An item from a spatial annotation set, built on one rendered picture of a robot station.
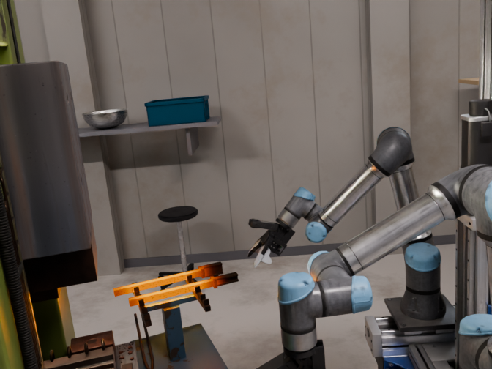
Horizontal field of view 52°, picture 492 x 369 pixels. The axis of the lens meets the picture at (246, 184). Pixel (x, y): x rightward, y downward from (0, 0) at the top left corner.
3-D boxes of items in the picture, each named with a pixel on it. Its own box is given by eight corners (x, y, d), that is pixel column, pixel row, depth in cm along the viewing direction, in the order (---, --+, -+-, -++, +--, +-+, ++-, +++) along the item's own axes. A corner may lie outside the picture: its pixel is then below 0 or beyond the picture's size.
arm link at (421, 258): (405, 291, 175) (405, 254, 172) (403, 274, 188) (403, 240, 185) (443, 292, 172) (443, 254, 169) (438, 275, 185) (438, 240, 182)
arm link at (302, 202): (318, 198, 193) (301, 184, 193) (302, 221, 193) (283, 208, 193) (317, 198, 201) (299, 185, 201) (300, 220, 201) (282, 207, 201)
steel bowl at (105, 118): (134, 123, 419) (132, 107, 416) (123, 129, 385) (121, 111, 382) (92, 127, 420) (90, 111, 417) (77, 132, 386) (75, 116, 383)
